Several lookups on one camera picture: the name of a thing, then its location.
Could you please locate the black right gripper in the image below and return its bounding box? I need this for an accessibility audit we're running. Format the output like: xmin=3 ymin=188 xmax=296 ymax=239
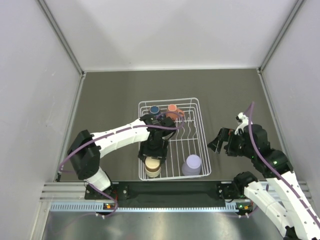
xmin=207 ymin=126 xmax=256 ymax=159

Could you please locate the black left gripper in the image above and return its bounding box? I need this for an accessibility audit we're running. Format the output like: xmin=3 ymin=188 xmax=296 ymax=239
xmin=137 ymin=137 xmax=168 ymax=165

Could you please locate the glass cup with brown band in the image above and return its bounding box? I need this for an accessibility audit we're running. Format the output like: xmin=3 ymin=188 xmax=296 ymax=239
xmin=144 ymin=157 xmax=161 ymax=178

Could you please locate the lilac plastic tumbler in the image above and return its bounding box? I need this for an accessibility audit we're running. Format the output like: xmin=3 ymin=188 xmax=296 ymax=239
xmin=181 ymin=154 xmax=202 ymax=176

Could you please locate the dark blue ceramic mug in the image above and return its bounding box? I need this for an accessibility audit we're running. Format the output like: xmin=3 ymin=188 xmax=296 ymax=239
xmin=148 ymin=105 xmax=161 ymax=116

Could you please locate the terracotta ceramic mug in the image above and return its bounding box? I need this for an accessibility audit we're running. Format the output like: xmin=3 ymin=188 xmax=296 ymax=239
xmin=165 ymin=104 xmax=185 ymax=121

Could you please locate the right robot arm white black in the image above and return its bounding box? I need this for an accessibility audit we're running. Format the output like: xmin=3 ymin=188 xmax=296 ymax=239
xmin=207 ymin=124 xmax=320 ymax=240

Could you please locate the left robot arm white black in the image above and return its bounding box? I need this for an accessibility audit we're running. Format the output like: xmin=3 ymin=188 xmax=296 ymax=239
xmin=66 ymin=114 xmax=177 ymax=199

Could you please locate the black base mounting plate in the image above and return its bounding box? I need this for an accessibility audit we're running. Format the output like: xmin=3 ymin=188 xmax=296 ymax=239
xmin=85 ymin=181 xmax=241 ymax=205

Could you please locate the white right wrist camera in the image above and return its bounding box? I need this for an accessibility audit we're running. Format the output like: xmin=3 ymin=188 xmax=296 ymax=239
xmin=234 ymin=112 xmax=250 ymax=136

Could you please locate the white wire dish rack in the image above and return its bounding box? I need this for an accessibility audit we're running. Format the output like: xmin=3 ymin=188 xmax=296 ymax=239
xmin=138 ymin=97 xmax=212 ymax=181

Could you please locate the grey slotted cable duct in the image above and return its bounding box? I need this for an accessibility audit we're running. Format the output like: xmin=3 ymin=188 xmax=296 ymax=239
xmin=49 ymin=202 xmax=253 ymax=213

